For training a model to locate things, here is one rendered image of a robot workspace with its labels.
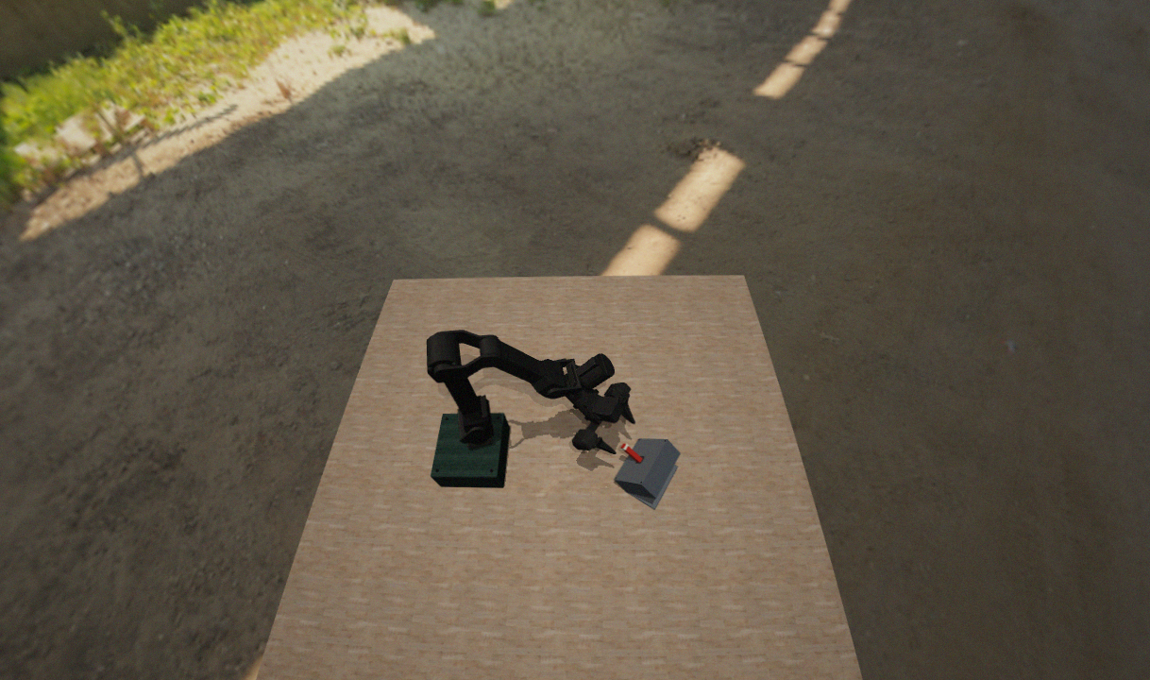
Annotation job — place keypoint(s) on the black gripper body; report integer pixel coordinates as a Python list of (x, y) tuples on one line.
[(586, 439)]

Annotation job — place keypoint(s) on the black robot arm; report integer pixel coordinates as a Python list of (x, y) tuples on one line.
[(547, 378)]

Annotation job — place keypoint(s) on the grey sloped panel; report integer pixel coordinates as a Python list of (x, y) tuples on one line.
[(648, 480)]

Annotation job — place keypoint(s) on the dark red peg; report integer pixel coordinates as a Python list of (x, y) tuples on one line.
[(637, 458)]

